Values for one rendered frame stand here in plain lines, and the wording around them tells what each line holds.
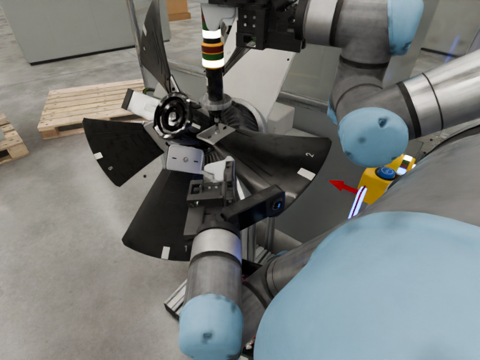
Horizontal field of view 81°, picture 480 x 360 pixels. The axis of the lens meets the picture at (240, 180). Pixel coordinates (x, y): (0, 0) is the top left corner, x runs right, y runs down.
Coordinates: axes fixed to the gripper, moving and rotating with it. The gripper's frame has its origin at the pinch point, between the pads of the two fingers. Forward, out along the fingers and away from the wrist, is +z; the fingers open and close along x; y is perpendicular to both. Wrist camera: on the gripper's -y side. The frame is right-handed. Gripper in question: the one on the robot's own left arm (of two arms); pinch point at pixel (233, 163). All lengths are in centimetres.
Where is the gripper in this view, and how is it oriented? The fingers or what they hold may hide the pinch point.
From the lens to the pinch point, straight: 58.7
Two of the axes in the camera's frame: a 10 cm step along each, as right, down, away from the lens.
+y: -9.9, 0.8, 0.7
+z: 0.0, -6.4, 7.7
